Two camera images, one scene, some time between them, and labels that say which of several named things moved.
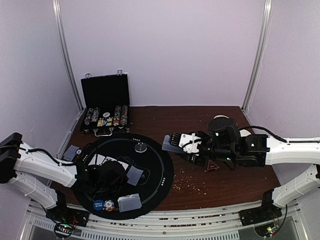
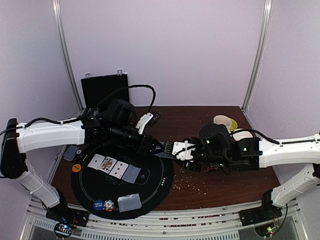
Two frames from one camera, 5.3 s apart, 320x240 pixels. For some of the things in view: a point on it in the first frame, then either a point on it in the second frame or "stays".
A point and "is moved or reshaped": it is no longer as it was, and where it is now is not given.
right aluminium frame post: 260,55 stays
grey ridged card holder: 171,142 → 166,155
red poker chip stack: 108,205 stays
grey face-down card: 134,174 is moved or reshaped
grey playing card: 129,202 stays
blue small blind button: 98,205 stays
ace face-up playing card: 99,160 stays
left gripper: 123,182 → 152,141
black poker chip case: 106,104 stays
